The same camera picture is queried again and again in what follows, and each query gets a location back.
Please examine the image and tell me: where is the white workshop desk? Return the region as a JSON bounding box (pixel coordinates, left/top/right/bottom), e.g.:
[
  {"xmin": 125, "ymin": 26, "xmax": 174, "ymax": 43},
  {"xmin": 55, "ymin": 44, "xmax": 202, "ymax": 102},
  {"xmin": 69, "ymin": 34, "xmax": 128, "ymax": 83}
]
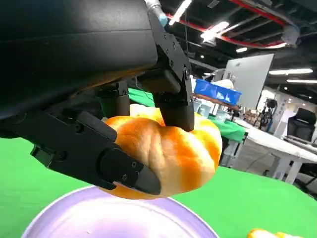
[{"xmin": 219, "ymin": 116, "xmax": 317, "ymax": 185}]

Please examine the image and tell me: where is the ceiling light strip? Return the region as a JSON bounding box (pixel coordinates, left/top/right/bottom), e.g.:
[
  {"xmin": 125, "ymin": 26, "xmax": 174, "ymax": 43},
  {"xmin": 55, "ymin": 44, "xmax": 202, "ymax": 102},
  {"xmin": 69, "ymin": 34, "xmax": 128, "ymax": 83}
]
[
  {"xmin": 200, "ymin": 21, "xmax": 230, "ymax": 44},
  {"xmin": 268, "ymin": 68, "xmax": 314, "ymax": 75},
  {"xmin": 168, "ymin": 0, "xmax": 193, "ymax": 25}
]

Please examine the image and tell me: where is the blue plastic bin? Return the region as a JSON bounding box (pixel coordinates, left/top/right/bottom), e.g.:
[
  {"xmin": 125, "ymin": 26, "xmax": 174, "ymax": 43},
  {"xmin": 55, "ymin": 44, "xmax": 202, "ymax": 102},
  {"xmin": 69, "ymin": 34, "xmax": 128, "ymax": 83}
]
[{"xmin": 194, "ymin": 78, "xmax": 242, "ymax": 105}]

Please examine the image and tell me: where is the lilac plate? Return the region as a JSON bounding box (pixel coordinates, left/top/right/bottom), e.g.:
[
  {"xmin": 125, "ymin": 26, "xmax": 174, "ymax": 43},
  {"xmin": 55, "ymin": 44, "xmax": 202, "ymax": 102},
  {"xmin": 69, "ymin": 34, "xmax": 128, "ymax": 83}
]
[{"xmin": 21, "ymin": 185, "xmax": 220, "ymax": 238}]

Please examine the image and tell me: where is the red ceiling pipe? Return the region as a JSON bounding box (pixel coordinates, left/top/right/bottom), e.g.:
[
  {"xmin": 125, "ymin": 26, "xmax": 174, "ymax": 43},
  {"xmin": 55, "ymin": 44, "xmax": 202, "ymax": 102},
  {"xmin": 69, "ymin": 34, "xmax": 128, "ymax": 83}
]
[{"xmin": 165, "ymin": 0, "xmax": 289, "ymax": 48}]

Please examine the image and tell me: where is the black tripod stand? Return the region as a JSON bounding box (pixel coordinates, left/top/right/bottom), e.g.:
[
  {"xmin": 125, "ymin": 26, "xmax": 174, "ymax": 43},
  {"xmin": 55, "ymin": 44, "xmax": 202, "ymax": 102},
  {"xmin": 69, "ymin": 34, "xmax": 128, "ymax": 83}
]
[{"xmin": 257, "ymin": 98, "xmax": 277, "ymax": 130}]

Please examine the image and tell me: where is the clear plastic box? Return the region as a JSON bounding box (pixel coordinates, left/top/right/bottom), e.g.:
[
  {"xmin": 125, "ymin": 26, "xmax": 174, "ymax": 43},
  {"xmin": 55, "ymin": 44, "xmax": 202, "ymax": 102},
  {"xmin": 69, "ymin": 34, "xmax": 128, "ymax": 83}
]
[{"xmin": 197, "ymin": 103, "xmax": 213, "ymax": 117}]

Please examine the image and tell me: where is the green cloth on workshop table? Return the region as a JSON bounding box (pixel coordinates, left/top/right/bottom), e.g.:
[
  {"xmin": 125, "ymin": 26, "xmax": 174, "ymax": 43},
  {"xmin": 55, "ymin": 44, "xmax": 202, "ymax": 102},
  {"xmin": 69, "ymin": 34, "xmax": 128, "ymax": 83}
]
[{"xmin": 128, "ymin": 88, "xmax": 248, "ymax": 143}]

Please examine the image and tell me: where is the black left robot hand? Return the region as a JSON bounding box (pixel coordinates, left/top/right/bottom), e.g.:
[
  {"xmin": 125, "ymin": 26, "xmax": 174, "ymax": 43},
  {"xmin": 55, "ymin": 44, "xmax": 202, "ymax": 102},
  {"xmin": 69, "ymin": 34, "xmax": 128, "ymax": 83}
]
[{"xmin": 0, "ymin": 0, "xmax": 195, "ymax": 195}]

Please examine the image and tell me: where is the black office chair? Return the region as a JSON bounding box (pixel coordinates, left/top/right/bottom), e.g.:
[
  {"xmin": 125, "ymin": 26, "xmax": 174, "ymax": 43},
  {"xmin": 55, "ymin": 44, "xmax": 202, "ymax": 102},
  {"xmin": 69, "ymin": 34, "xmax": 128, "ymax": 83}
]
[{"xmin": 287, "ymin": 108, "xmax": 317, "ymax": 142}]

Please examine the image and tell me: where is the brown wooden shelf board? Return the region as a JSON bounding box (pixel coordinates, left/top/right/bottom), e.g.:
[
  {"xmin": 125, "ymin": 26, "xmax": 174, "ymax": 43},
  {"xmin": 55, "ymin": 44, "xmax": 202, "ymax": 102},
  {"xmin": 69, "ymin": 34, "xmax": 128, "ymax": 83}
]
[{"xmin": 193, "ymin": 93, "xmax": 241, "ymax": 111}]

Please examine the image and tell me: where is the orange and white bread roll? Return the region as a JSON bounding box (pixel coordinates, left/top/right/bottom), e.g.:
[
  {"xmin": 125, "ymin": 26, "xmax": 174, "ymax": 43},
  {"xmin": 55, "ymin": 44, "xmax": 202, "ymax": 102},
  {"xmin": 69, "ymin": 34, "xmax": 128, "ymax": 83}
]
[
  {"xmin": 103, "ymin": 104, "xmax": 223, "ymax": 200},
  {"xmin": 247, "ymin": 228, "xmax": 302, "ymax": 238}
]

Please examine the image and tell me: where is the grey board panel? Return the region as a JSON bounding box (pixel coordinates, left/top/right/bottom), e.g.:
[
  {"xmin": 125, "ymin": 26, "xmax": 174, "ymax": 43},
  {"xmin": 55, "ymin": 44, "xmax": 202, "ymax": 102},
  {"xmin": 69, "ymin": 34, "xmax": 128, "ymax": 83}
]
[{"xmin": 222, "ymin": 53, "xmax": 275, "ymax": 110}]

